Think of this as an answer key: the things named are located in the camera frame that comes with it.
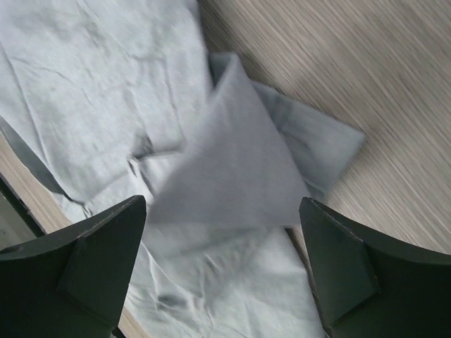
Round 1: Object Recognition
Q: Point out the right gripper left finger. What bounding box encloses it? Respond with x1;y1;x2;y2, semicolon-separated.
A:
1;196;147;338

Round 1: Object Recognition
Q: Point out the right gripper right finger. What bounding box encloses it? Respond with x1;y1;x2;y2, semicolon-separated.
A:
299;198;450;337

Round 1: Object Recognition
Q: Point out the grey long sleeve shirt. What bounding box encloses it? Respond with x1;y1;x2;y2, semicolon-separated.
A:
1;1;365;337

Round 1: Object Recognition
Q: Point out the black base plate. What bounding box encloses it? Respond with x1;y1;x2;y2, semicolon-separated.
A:
1;175;45;237

